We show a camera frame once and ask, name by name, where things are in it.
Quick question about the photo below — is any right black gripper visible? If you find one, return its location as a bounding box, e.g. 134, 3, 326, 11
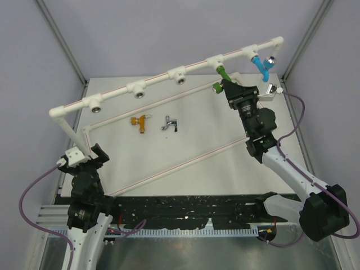
223, 79, 261, 136

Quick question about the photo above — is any green water faucet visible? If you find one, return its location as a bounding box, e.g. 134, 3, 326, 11
212, 66, 240, 94

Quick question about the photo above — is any white PVC pipe frame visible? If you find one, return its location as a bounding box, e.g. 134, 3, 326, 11
48, 36, 284, 196

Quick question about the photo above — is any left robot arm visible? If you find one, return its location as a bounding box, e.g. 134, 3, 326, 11
58, 144, 120, 269

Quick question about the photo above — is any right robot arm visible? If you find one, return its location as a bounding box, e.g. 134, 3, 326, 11
220, 79, 350, 242

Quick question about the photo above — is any blue water faucet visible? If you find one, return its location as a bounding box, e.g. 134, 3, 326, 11
251, 56, 276, 82

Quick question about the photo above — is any orange water faucet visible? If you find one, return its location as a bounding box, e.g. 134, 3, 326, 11
130, 115, 151, 134

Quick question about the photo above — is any chrome water faucet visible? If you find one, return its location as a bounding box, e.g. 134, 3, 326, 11
161, 115, 178, 132

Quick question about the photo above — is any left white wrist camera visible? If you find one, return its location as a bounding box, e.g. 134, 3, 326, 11
56, 146, 89, 168

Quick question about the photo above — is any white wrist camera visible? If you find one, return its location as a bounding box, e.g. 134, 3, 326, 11
258, 84, 284, 102
56, 146, 89, 168

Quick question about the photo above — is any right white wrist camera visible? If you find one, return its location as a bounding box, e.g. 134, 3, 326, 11
258, 84, 284, 102

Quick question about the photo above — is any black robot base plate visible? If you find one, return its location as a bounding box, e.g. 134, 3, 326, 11
110, 195, 286, 230

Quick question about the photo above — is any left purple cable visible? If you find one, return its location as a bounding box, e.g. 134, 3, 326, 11
19, 165, 147, 270

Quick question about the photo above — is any white slotted cable duct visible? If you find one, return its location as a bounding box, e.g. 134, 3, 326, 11
49, 227, 259, 237

